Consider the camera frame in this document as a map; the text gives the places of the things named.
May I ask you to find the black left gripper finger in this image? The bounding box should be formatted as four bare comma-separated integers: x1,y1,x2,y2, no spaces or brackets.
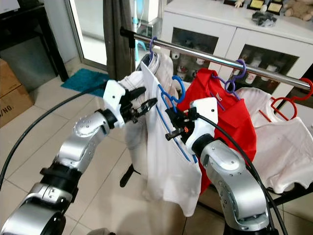
126,86,147,101
136,98,158,117

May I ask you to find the blue plastic hanger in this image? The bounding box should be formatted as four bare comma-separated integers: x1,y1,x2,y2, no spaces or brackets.
156,74,199,165

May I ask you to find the white shirt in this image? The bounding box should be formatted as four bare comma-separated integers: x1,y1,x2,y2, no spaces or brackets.
235,87,313,194
139,61,201,217
117,51,172,179

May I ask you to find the purple plastic hanger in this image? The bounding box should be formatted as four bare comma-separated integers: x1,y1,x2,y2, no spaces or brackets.
147,36,159,65
210,59,247,96

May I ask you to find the red plastic hanger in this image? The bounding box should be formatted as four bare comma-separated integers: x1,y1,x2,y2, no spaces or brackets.
257,77,313,121

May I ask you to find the teal floor mat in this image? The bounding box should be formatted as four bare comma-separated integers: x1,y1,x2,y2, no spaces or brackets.
61,69,111,97

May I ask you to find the red shirt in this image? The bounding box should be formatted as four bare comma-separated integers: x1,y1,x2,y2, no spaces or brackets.
178,68,259,194

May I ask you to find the grey curtain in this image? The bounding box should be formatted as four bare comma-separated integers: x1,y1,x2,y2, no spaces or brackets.
103,0,135,81

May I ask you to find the metal clothes rack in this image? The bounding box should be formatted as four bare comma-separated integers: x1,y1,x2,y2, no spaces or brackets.
119,27,313,209

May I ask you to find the glass sliding door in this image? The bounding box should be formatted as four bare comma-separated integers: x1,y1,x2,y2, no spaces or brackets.
64,0,162,71

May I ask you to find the white plastic appliance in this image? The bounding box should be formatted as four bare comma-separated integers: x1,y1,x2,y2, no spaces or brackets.
134,0,159,23

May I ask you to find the white glass-door cabinet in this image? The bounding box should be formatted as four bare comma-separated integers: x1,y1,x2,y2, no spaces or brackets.
160,0,313,98

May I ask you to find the printed brown cardboard box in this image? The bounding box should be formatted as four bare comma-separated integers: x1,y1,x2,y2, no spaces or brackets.
0,83,32,127

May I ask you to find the plain brown cardboard box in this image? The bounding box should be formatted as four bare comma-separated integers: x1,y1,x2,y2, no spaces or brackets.
0,59,22,98

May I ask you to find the black table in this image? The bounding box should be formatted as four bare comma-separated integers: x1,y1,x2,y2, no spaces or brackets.
0,5,69,84

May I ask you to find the dark grey cloth bundle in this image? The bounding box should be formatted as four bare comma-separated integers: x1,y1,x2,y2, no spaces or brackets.
252,11,278,27

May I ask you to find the white box device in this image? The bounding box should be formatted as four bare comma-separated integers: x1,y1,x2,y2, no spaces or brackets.
0,0,20,14

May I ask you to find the beige teddy bear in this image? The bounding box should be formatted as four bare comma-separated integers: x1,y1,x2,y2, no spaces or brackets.
285,0,313,21

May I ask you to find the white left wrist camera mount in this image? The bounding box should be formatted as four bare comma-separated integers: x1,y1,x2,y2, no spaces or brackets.
103,79,128,118

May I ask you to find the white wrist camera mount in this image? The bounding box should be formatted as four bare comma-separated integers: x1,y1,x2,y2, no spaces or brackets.
186,97,219,142
103,79,128,118

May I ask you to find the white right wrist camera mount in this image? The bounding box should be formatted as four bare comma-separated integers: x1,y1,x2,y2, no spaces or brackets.
186,97,219,142

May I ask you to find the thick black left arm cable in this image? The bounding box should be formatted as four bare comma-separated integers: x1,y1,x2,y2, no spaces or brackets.
0,84,108,184

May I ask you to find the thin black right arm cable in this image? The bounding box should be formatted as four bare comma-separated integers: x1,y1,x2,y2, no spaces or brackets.
196,114,289,235

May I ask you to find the black picture frame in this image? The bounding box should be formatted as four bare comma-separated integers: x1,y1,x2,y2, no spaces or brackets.
266,0,285,14
247,0,265,10

